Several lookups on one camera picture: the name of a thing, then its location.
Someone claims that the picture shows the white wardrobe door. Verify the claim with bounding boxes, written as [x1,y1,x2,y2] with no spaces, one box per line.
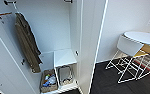
[76,0,109,94]
[0,23,39,94]

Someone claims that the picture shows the white inner shelf unit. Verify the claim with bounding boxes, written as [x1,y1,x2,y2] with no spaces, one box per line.
[39,48,79,93]

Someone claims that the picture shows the white wardrobe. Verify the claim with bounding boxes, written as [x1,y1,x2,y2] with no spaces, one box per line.
[0,0,109,94]

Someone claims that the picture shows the grey bag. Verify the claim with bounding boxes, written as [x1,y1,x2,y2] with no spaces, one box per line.
[57,65,74,87]

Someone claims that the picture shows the pale blue item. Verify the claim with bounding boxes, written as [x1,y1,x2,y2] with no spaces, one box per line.
[42,74,57,88]

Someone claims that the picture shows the dark grey hanging garment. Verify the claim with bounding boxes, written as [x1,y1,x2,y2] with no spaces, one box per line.
[13,12,43,74]

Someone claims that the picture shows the round white table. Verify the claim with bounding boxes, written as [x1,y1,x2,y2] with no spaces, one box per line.
[123,30,150,48]

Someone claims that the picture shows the pale clothes hanger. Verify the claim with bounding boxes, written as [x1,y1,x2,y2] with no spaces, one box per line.
[12,2,22,18]

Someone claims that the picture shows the white sticker orange band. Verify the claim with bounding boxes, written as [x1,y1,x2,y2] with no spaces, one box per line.
[0,11,13,24]

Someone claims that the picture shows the black rail bracket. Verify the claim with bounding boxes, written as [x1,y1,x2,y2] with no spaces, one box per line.
[3,0,19,6]
[63,0,74,4]

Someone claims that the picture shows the yellow seat wire stool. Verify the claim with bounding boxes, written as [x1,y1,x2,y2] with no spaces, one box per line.
[133,45,150,79]

